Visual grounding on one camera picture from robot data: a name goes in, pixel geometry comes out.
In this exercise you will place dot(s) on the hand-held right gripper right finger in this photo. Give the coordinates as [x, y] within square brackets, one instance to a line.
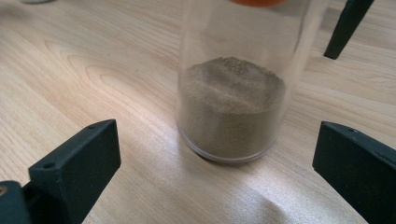
[358, 168]

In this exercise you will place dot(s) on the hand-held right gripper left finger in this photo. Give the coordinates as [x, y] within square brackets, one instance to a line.
[77, 168]

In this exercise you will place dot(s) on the white cup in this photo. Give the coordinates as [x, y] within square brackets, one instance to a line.
[232, 109]

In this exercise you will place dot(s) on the orange round object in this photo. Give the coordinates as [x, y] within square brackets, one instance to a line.
[257, 2]

